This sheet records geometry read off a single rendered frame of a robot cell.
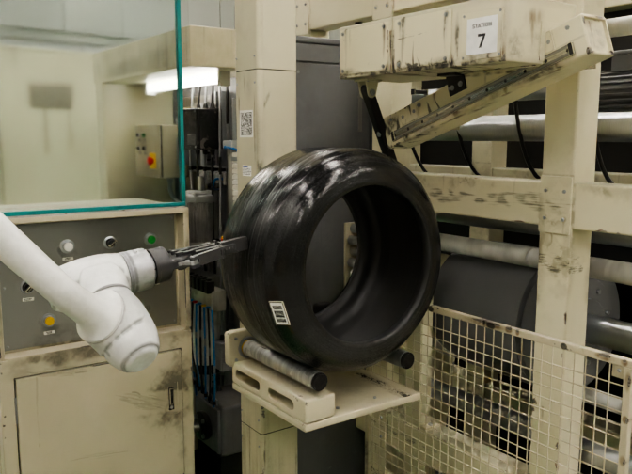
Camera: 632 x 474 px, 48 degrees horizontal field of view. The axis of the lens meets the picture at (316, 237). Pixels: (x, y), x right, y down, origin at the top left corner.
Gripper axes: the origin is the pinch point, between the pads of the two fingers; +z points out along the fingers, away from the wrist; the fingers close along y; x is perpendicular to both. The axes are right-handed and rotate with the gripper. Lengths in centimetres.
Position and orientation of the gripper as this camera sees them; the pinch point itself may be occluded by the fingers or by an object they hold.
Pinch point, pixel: (232, 245)
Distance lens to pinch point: 161.1
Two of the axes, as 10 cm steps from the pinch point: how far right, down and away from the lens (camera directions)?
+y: -5.8, -1.2, 8.1
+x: 1.1, 9.7, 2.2
